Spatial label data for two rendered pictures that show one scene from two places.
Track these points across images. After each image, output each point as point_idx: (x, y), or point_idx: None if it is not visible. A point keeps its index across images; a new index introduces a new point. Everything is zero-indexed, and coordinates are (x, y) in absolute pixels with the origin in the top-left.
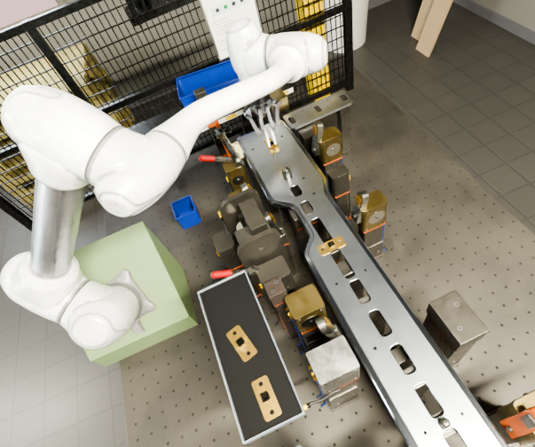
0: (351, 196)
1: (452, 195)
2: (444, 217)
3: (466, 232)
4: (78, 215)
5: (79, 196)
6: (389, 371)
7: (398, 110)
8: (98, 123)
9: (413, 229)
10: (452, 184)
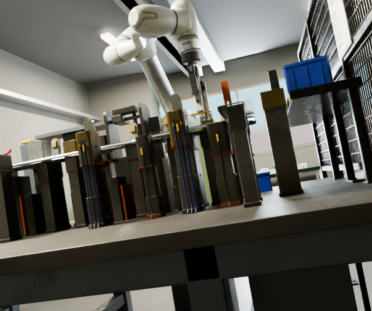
0: (172, 216)
1: (62, 243)
2: (54, 241)
3: (20, 247)
4: (148, 78)
5: (142, 66)
6: (17, 167)
7: (292, 213)
8: (123, 32)
9: (79, 234)
10: (72, 243)
